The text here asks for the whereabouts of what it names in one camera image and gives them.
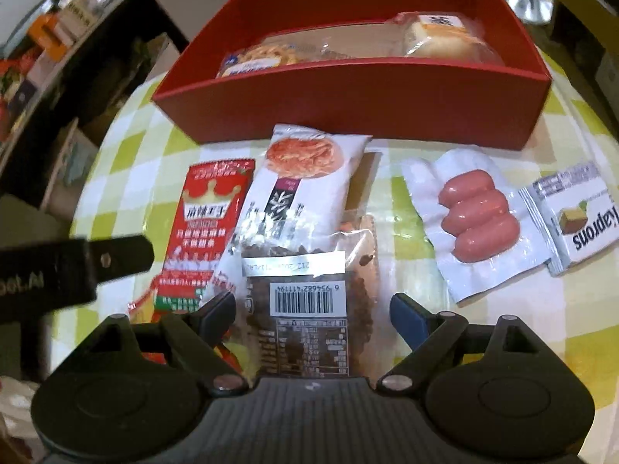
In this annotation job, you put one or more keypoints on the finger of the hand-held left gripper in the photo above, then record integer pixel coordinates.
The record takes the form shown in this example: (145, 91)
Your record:
(123, 258)

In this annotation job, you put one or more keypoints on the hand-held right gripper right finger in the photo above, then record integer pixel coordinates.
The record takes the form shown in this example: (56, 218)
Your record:
(408, 318)

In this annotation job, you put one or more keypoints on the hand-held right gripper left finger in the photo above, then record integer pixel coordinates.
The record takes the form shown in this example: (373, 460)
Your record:
(220, 313)

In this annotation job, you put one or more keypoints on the clear brown snack packet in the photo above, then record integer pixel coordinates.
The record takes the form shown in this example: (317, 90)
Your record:
(309, 295)

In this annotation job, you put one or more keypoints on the pink sausage packet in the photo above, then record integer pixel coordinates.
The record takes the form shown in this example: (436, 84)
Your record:
(478, 212)

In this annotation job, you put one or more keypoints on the white kimchi picture packet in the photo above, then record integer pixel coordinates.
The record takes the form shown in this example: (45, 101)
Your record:
(309, 154)

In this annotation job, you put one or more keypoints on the red cardboard box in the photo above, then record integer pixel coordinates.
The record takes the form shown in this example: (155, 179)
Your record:
(362, 101)

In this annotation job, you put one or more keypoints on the yellow checkered tablecloth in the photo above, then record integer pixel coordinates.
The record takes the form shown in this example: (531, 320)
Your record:
(391, 261)

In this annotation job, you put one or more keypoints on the red crown print packet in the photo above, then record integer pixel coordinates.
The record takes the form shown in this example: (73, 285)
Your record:
(203, 212)

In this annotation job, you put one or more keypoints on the grey wafer packet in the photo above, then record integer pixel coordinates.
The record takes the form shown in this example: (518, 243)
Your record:
(580, 222)

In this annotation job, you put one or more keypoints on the dark side table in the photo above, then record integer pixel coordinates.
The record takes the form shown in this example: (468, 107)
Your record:
(96, 58)

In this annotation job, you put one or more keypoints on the row of small boxes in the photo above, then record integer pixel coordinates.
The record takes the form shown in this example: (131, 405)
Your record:
(53, 43)

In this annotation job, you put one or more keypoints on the clear noodle snack packet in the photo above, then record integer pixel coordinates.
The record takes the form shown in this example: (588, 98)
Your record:
(271, 55)

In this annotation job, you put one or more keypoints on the clear bread packet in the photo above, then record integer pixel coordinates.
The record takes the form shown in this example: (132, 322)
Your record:
(435, 41)

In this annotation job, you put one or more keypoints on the wooden cabinet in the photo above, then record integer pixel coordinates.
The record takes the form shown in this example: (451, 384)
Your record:
(590, 34)

